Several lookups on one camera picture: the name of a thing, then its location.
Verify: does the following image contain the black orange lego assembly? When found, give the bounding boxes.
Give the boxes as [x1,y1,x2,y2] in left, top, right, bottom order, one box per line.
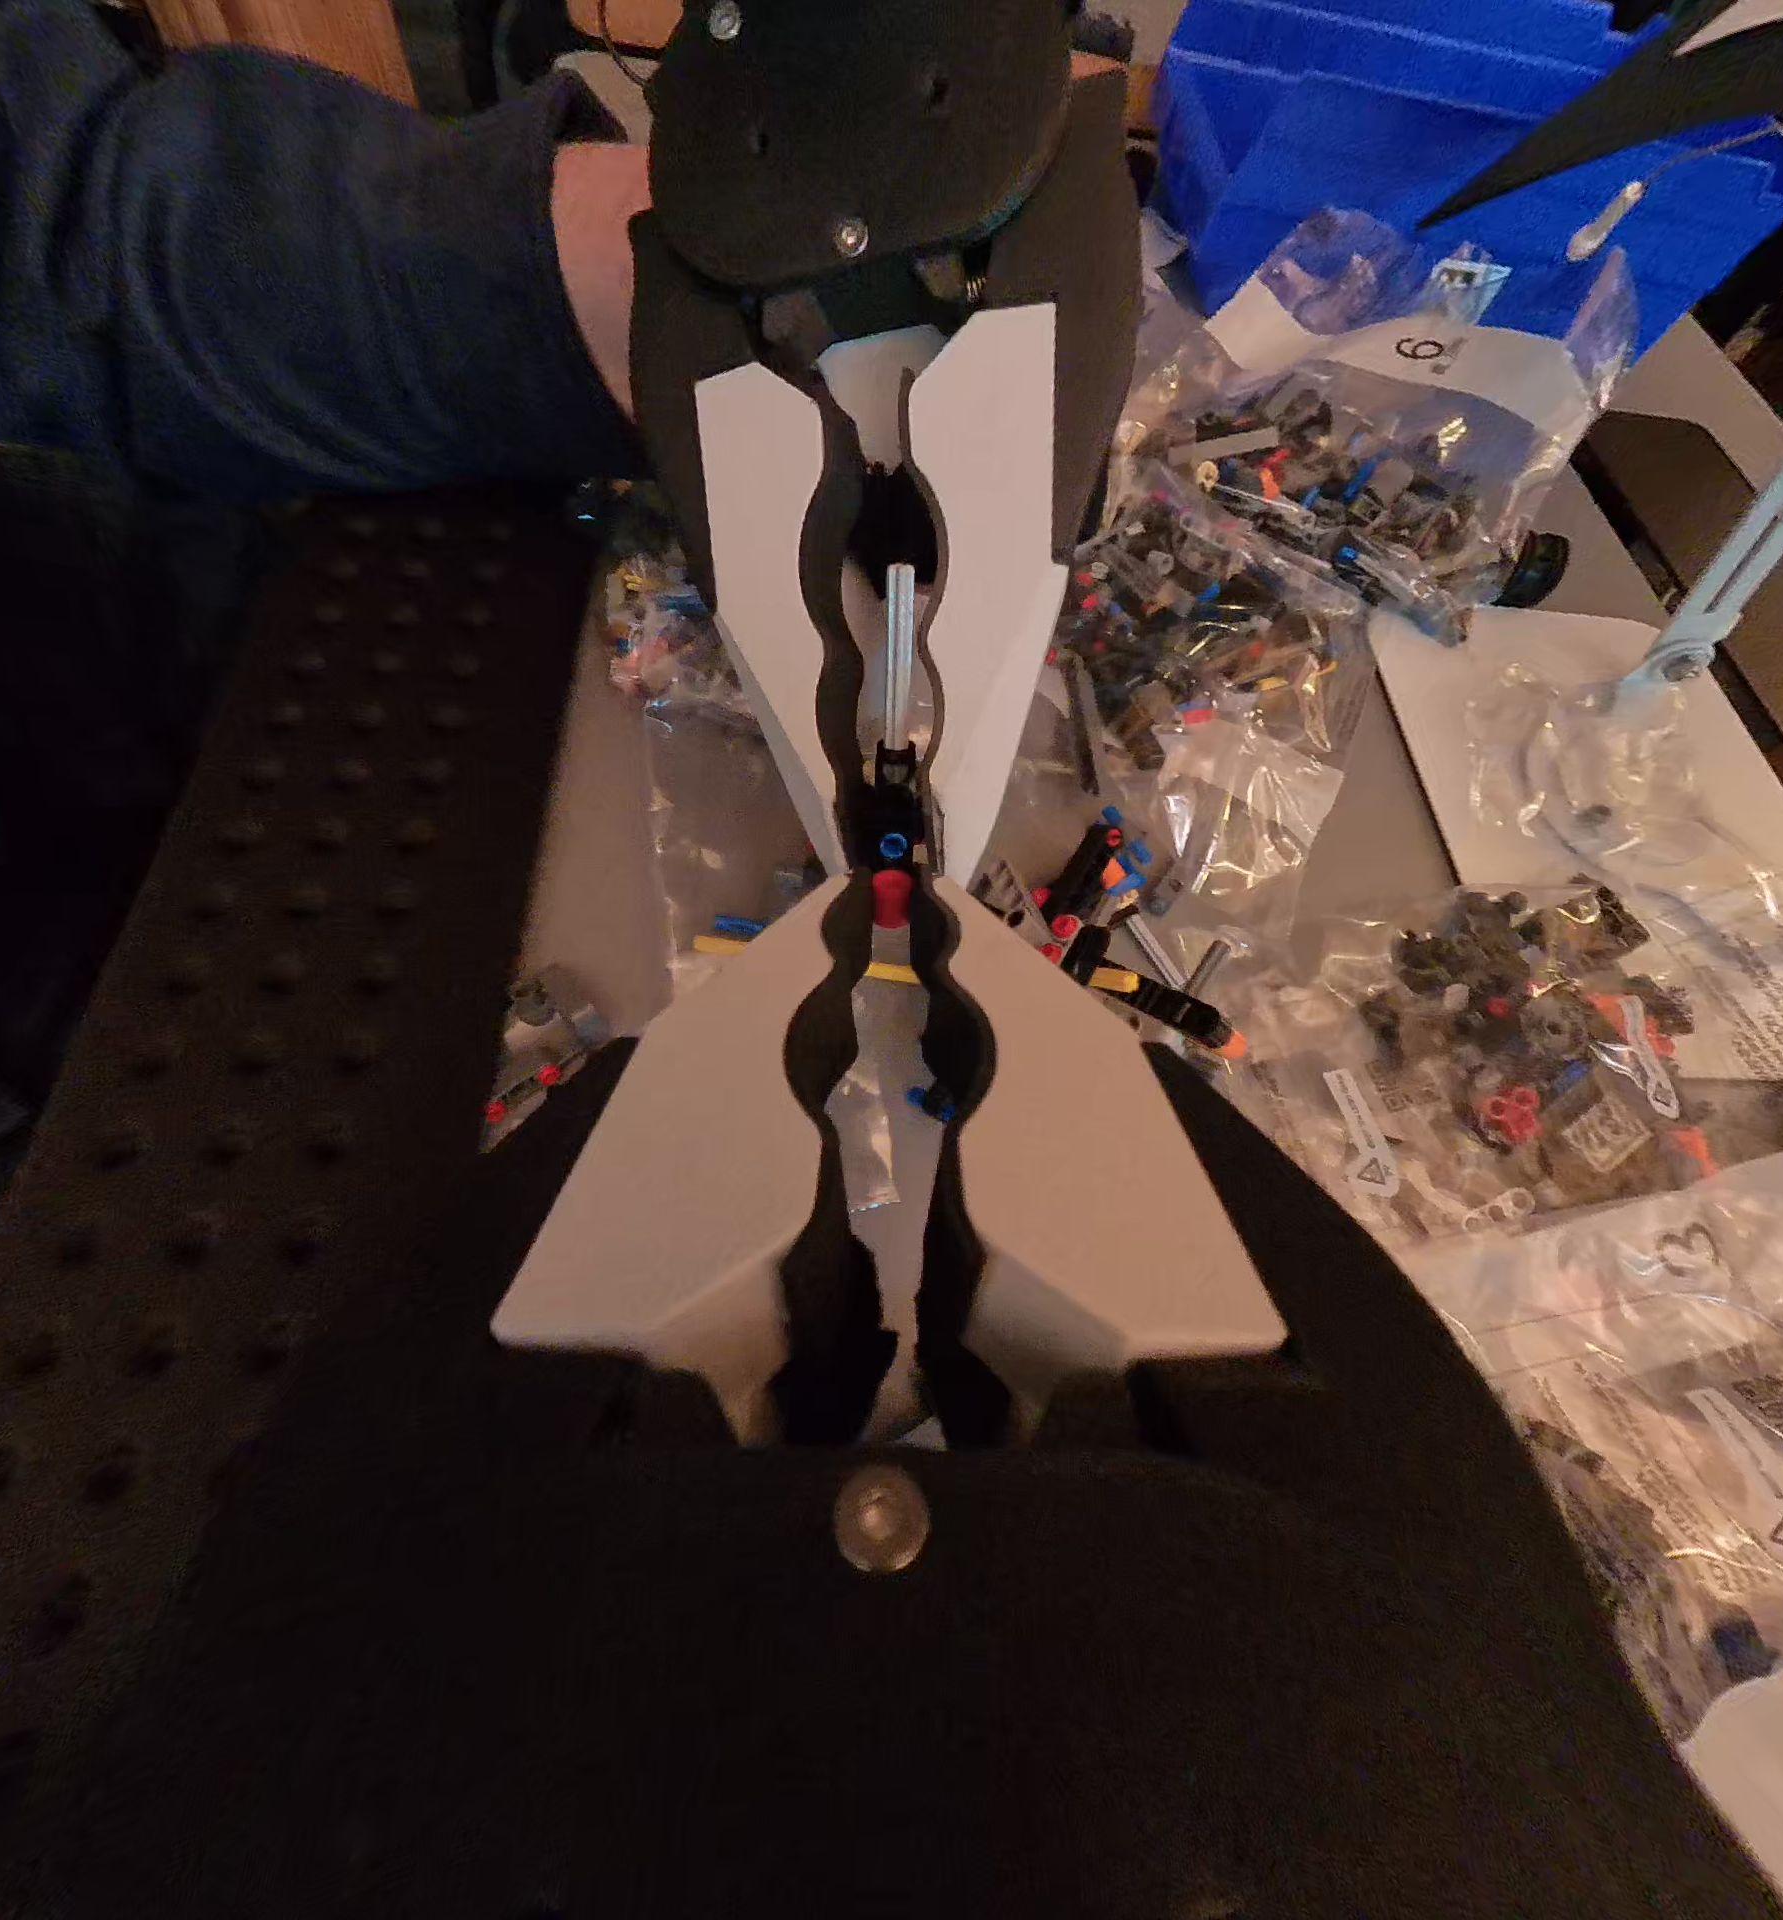
[978,813,1240,1059]

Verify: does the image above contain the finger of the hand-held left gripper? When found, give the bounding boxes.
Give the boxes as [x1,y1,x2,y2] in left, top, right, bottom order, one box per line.
[693,359,854,882]
[897,299,1073,882]

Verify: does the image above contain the yellow lego axle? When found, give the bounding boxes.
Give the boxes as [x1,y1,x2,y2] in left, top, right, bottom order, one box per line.
[693,930,926,987]

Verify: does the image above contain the black perforated panel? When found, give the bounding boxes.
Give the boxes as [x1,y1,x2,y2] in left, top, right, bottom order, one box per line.
[0,449,638,1920]

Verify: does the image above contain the white shelf bracket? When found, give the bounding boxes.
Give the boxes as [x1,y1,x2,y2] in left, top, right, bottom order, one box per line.
[1641,350,1783,694]

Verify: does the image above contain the clear bag over white base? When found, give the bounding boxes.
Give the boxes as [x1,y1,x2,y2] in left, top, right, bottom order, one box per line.
[1460,629,1783,978]

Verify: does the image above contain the full clear lego parts bag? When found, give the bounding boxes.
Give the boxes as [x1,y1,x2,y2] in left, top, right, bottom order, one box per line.
[1132,208,1643,646]

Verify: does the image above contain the blue plastic bin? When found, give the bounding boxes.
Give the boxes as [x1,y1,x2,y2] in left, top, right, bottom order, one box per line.
[1147,0,1783,352]

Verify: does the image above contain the person's left hand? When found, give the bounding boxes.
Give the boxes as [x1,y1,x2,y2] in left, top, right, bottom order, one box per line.
[550,140,656,425]

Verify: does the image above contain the large clear lego parts bag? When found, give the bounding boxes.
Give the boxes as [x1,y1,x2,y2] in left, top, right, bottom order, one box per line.
[1407,1140,1783,1757]

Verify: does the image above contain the grey cable white plug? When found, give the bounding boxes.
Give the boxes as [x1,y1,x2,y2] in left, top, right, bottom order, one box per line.
[1564,117,1783,265]

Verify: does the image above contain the small clear packet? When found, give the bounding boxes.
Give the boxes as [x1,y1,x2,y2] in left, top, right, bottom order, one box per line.
[832,1079,909,1217]

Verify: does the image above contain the small lego subassembly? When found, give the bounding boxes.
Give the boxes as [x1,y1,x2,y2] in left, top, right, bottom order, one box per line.
[841,740,928,945]

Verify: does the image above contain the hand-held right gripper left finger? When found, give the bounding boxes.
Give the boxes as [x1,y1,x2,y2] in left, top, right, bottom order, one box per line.
[490,875,900,1450]

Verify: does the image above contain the grey lego axle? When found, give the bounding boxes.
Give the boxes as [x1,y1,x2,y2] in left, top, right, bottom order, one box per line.
[881,559,921,752]

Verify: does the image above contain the clear bag black orange parts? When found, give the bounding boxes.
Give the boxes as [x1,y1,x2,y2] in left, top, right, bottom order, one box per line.
[1237,863,1783,1247]

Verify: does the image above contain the grey black lego connectors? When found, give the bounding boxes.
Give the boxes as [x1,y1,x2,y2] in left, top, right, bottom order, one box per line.
[479,967,615,1150]

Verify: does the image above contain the small bag red blue parts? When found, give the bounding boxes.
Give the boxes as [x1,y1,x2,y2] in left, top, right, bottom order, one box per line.
[592,480,772,752]

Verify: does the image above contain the person's left forearm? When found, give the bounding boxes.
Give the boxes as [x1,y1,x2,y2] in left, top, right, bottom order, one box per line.
[0,0,638,502]

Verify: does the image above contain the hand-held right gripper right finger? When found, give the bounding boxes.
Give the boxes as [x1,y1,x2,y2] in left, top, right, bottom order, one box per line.
[912,875,1292,1450]

